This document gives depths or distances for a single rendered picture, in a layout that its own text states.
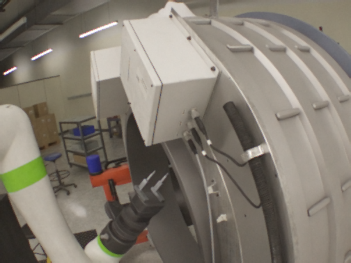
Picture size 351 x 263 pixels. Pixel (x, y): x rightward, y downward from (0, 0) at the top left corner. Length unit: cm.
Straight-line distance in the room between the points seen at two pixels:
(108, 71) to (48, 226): 69
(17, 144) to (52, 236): 21
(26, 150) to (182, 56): 37
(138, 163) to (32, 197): 89
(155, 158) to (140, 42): 91
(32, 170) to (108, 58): 69
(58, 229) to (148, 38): 46
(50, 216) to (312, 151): 54
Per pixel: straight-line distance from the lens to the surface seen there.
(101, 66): 107
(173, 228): 141
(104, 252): 71
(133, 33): 56
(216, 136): 53
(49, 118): 817
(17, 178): 54
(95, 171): 203
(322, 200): 48
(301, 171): 45
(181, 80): 45
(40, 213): 56
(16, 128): 53
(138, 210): 59
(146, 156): 133
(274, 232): 42
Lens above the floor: 167
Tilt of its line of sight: 14 degrees down
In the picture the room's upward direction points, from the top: 8 degrees counter-clockwise
